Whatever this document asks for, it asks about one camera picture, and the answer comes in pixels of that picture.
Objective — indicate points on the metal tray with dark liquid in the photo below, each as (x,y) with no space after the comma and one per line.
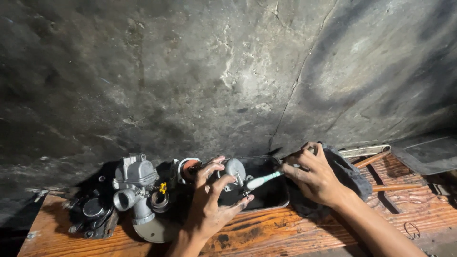
(271,192)

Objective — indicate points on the person's left hand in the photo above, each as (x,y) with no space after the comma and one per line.
(205,210)

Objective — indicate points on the round grey metal plate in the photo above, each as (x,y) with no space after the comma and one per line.
(157,230)

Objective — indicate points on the black engine part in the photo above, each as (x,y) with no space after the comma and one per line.
(91,210)

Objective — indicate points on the white and orange round part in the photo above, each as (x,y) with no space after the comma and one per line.
(185,169)

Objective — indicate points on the silver adjustable wrench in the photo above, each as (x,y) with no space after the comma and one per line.
(364,151)

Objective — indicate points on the person's right fingers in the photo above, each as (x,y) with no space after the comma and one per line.
(298,162)

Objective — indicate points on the silver carburetor body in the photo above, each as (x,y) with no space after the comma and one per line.
(137,178)

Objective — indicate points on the white green toothbrush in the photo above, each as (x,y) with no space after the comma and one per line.
(262,180)

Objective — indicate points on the black rubber mat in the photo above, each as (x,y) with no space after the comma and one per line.
(425,155)

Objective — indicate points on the person's right hand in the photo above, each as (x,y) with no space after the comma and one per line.
(314,178)

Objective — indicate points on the silver carburetor float bowl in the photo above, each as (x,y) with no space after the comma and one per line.
(234,169)

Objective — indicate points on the small metal bracket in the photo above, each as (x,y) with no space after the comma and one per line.
(40,194)

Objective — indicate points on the dark grey cloth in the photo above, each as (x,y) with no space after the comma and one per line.
(348,175)

